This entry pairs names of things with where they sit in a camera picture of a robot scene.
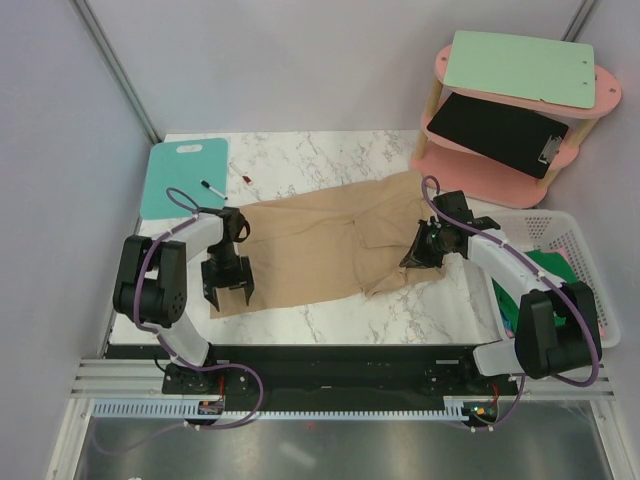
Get white plastic basket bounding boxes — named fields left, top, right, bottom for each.
left=487, top=209, right=621, bottom=349

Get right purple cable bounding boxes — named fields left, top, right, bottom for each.
left=422, top=174, right=604, bottom=434

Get black clipboard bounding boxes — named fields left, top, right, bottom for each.
left=427, top=93, right=569, bottom=179

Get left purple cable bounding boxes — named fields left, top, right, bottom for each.
left=92, top=187, right=269, bottom=456

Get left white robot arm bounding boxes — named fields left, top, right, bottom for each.
left=113, top=207, right=255, bottom=393

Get beige t shirt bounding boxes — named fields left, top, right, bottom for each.
left=209, top=171, right=445, bottom=318

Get pink t shirt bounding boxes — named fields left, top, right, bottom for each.
left=549, top=248, right=605, bottom=339

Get red capped small tube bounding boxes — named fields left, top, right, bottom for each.
left=229, top=161, right=253, bottom=186

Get black marker pen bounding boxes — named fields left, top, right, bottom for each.
left=200, top=179, right=228, bottom=201

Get mint green board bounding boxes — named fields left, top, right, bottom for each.
left=444, top=30, right=596, bottom=109

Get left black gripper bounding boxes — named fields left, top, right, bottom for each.
left=201, top=242, right=253, bottom=308

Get purple cable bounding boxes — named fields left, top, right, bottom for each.
left=92, top=187, right=269, bottom=456
left=422, top=174, right=604, bottom=434

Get pink two-tier shelf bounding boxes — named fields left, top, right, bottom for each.
left=411, top=46, right=622, bottom=209

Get blue t shirt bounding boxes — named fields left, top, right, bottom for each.
left=501, top=316, right=515, bottom=338

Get green t shirt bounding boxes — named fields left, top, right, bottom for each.
left=492, top=250, right=578, bottom=333

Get teal cutting board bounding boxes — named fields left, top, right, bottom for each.
left=140, top=138, right=229, bottom=221

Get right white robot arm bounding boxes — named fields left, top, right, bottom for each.
left=401, top=191, right=602, bottom=394

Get white cable duct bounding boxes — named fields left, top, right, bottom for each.
left=91, top=398, right=491, bottom=421

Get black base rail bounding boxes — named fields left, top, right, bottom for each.
left=162, top=345, right=517, bottom=411

